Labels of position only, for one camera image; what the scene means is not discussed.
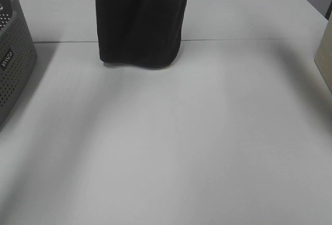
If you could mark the grey perforated plastic basket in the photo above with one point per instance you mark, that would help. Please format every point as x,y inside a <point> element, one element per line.
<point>18,55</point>

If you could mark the beige box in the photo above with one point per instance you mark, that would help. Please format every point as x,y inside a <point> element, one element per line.
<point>323,58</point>

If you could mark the dark navy towel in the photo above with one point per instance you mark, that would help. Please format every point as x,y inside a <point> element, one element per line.
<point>144,33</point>

